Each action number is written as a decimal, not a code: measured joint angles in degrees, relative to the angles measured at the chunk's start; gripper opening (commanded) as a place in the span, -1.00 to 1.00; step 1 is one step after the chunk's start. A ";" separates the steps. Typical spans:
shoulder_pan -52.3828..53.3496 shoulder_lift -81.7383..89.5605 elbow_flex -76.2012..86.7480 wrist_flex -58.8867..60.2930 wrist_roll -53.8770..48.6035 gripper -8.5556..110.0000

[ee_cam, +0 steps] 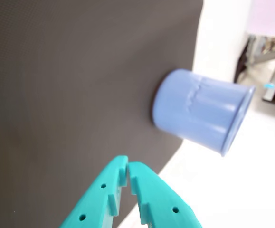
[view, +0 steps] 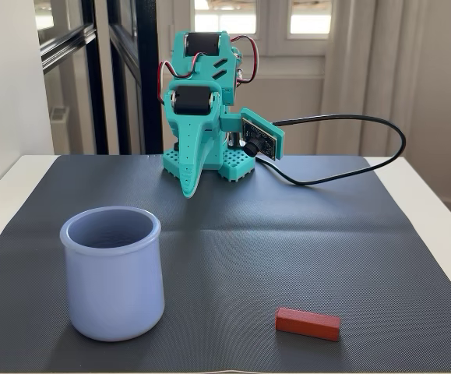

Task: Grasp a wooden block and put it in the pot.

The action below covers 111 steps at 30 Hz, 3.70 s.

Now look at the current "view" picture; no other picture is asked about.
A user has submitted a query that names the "teal gripper black motor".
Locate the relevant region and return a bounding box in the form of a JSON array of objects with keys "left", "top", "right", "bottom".
[{"left": 163, "top": 79, "right": 227, "bottom": 200}]

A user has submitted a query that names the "red wooden block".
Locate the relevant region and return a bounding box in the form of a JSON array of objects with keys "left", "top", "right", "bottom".
[{"left": 274, "top": 306, "right": 343, "bottom": 343}]

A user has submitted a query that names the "lavender blue pot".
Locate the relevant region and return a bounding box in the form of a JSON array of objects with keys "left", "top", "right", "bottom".
[{"left": 59, "top": 206, "right": 167, "bottom": 343}]

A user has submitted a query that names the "black framed glass door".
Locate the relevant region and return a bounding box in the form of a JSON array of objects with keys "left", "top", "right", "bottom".
[{"left": 33, "top": 0, "right": 160, "bottom": 156}]

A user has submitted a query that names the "dark grey textured mat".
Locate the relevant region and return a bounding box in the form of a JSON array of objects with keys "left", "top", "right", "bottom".
[{"left": 0, "top": 154, "right": 451, "bottom": 374}]

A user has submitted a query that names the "white framed window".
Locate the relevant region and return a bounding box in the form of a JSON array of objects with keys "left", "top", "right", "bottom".
[{"left": 192, "top": 0, "right": 334, "bottom": 42}]

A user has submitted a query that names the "beige curtain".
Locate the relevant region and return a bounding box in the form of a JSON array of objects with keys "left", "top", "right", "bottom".
[{"left": 316, "top": 0, "right": 451, "bottom": 203}]

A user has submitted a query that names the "wrist camera board teal holder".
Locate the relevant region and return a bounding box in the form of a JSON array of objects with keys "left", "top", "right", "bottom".
[{"left": 219, "top": 107, "right": 286, "bottom": 162}]

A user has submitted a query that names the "red black servo wire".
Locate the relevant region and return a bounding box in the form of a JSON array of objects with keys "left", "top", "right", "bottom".
[
  {"left": 157, "top": 53, "right": 201, "bottom": 105},
  {"left": 229, "top": 35, "right": 259, "bottom": 86}
]

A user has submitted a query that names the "white wall vent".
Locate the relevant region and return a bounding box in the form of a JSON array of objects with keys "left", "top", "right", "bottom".
[{"left": 49, "top": 106, "right": 71, "bottom": 122}]

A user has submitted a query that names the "black camera cable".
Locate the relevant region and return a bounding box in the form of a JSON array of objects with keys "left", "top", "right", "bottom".
[{"left": 256, "top": 113, "right": 407, "bottom": 187}]

